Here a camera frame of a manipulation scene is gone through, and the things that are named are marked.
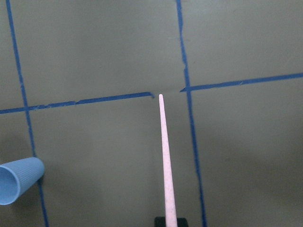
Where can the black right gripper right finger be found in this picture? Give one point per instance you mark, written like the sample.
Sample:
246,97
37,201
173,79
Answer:
182,222

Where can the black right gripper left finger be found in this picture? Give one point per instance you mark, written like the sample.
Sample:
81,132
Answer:
159,222

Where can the blue ribbed paper cup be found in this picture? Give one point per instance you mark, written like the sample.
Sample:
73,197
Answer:
17,177

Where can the pink chopstick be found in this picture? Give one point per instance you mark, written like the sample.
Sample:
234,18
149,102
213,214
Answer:
170,207

